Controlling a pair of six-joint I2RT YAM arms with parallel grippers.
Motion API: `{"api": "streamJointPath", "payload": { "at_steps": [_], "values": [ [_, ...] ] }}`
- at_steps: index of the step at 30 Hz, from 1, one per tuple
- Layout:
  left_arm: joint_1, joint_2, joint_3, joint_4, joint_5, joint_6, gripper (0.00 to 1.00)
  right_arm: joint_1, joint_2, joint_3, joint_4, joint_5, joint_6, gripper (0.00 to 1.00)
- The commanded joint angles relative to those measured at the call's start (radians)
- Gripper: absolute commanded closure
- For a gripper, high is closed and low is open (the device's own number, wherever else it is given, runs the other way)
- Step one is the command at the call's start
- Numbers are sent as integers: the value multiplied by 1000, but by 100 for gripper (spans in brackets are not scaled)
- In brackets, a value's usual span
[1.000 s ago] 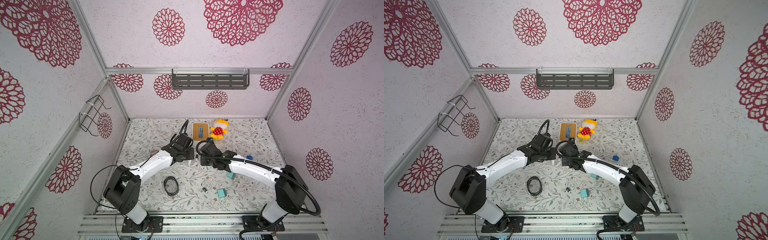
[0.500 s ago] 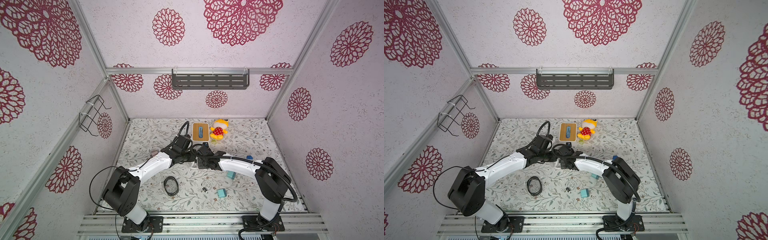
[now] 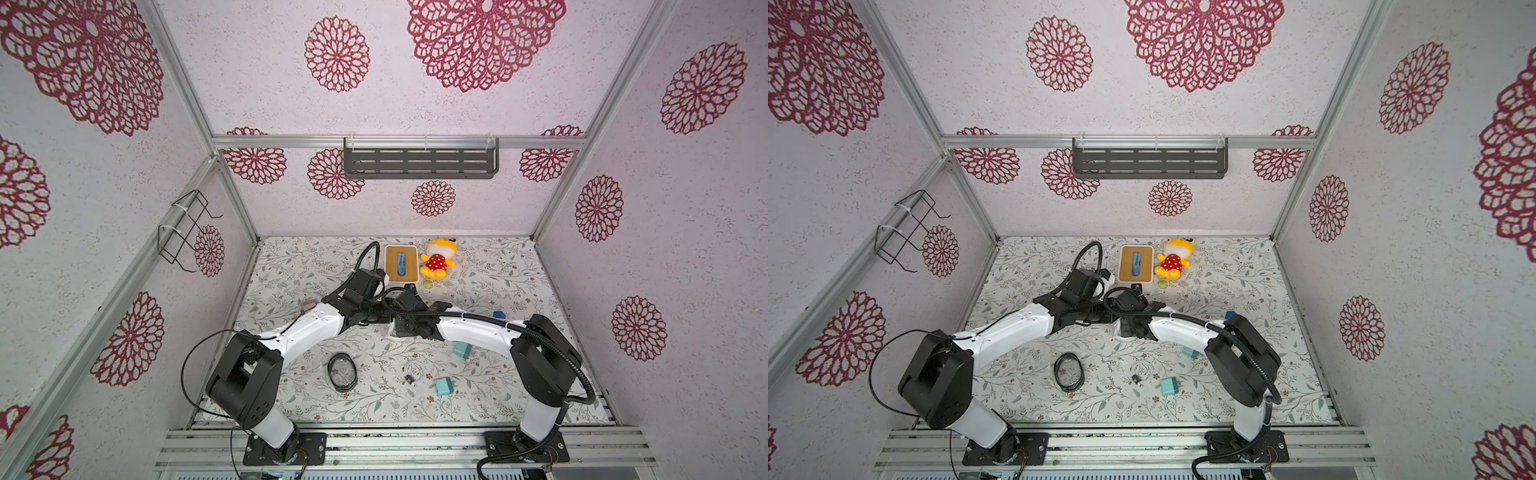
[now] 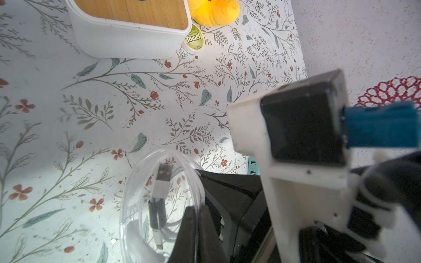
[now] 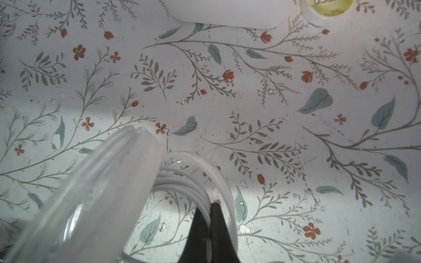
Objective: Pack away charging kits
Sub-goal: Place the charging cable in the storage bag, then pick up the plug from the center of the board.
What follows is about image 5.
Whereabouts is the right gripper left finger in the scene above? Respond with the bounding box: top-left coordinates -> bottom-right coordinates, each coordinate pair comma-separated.
178,208 -> 208,263

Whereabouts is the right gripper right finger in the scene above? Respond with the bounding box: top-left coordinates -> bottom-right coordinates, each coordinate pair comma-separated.
210,203 -> 240,263

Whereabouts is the white cable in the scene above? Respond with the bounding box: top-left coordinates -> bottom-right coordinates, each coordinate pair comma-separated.
121,151 -> 239,263

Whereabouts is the white wooden-top tissue box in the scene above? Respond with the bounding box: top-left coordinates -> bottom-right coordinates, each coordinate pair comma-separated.
166,0 -> 294,29

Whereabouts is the small green ring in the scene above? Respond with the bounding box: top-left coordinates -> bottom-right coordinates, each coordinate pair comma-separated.
300,0 -> 357,22

